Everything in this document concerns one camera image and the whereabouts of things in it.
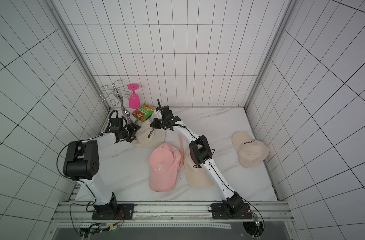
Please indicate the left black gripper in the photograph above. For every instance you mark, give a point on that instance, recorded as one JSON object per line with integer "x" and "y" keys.
{"x": 133, "y": 127}

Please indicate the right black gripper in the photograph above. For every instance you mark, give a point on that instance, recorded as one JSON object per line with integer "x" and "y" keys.
{"x": 163, "y": 113}

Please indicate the beige cap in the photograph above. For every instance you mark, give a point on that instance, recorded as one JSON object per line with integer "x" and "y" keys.
{"x": 196, "y": 176}
{"x": 250, "y": 152}
{"x": 148, "y": 137}

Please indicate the pink cap back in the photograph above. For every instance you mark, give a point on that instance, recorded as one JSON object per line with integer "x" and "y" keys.
{"x": 165, "y": 163}

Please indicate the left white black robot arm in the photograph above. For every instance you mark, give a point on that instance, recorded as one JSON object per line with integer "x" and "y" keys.
{"x": 82, "y": 165}

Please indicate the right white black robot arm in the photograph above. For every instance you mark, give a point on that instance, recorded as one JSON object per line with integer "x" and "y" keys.
{"x": 232, "y": 206}

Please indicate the green orange snack packet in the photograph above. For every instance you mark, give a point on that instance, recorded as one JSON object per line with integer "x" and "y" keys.
{"x": 143, "y": 113}

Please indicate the pink plastic goblet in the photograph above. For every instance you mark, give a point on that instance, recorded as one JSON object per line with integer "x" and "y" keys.
{"x": 134, "y": 99}

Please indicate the silver wine glass rack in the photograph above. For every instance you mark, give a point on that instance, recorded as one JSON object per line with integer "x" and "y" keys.
{"x": 116, "y": 95}

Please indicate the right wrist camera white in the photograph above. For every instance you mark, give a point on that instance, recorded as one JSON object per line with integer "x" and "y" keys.
{"x": 158, "y": 114}

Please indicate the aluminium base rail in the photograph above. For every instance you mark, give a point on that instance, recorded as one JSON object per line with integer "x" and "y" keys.
{"x": 169, "y": 214}

